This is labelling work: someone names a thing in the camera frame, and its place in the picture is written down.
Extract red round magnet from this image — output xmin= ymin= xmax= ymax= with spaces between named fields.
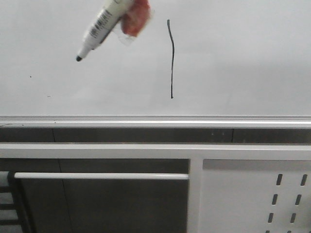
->
xmin=113 ymin=0 xmax=154 ymax=46

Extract white whiteboard marker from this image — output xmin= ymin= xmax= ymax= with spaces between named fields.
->
xmin=76 ymin=0 xmax=134 ymax=62

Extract white whiteboard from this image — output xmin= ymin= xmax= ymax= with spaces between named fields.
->
xmin=0 ymin=0 xmax=311 ymax=116

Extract white perforated metal panel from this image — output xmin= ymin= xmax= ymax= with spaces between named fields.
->
xmin=199 ymin=160 xmax=311 ymax=233

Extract white horizontal round bar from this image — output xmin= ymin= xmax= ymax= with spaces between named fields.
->
xmin=14 ymin=172 xmax=189 ymax=180

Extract black slatted rack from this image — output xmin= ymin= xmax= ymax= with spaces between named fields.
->
xmin=0 ymin=171 xmax=23 ymax=233

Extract white metal stand frame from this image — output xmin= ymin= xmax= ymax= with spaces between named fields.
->
xmin=0 ymin=143 xmax=311 ymax=233

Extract aluminium whiteboard tray rail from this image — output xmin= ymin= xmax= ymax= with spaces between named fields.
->
xmin=0 ymin=115 xmax=311 ymax=129

